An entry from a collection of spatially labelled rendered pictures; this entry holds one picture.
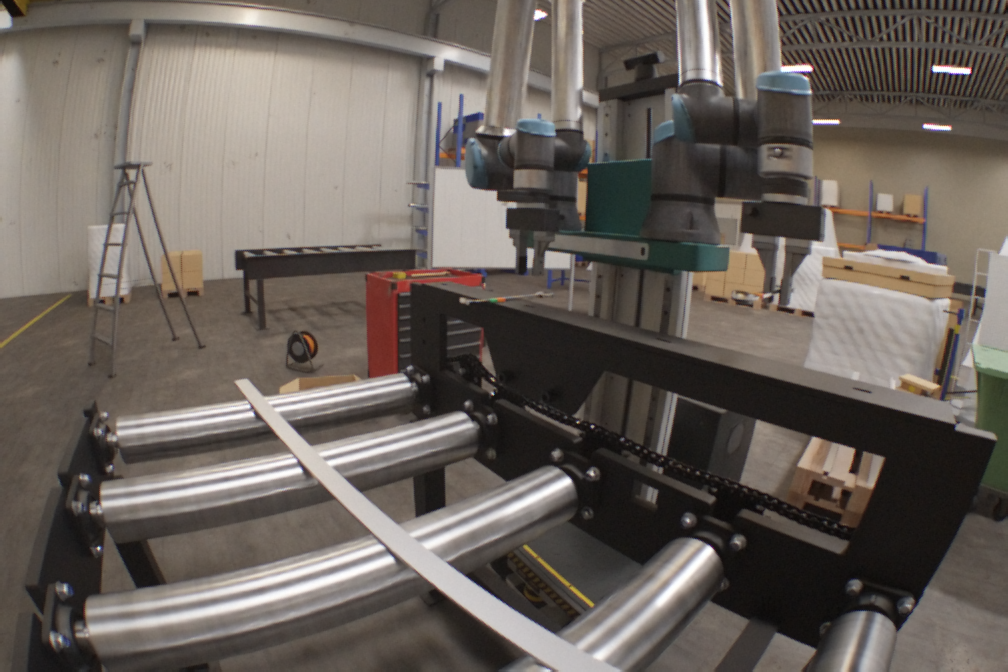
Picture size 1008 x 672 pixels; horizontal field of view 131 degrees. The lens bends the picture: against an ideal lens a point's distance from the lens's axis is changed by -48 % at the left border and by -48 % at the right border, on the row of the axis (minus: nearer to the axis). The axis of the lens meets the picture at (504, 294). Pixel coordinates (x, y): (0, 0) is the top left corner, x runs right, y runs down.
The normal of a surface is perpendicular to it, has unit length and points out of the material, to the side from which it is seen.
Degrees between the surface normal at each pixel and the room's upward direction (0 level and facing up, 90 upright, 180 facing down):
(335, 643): 0
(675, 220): 70
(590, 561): 0
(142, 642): 59
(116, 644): 54
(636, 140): 90
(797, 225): 90
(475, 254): 90
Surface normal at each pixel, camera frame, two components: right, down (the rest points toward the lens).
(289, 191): 0.64, 0.15
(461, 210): 0.26, 0.17
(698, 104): -0.41, -0.10
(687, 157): -0.42, 0.14
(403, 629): 0.04, -0.98
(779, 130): -0.71, 0.09
